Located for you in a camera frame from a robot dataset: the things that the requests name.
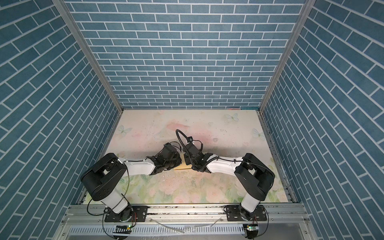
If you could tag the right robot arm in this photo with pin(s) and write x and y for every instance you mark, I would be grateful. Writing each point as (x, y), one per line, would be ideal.
(256, 178)

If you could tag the white vented cable duct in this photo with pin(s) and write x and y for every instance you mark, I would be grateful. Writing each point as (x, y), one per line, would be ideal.
(157, 230)

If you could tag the yellow envelope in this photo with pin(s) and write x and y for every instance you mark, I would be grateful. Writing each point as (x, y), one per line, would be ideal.
(183, 165)

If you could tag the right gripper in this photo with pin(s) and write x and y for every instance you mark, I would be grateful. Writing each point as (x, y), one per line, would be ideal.
(186, 158)

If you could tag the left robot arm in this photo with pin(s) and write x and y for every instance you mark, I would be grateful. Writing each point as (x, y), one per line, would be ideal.
(101, 179)

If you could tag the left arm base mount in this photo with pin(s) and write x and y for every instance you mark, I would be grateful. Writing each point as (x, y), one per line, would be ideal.
(131, 214)

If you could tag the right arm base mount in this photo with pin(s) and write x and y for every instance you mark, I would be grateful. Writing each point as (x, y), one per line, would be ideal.
(238, 213)

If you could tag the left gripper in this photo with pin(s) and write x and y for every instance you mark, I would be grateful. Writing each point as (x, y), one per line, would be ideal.
(178, 159)

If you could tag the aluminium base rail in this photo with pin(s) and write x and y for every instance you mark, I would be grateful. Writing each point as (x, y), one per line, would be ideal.
(287, 221)

